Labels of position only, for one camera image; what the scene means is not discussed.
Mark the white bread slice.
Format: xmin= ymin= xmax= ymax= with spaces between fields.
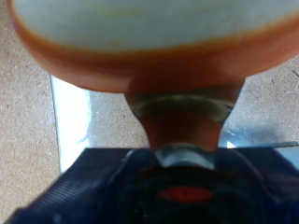
xmin=6 ymin=0 xmax=299 ymax=94

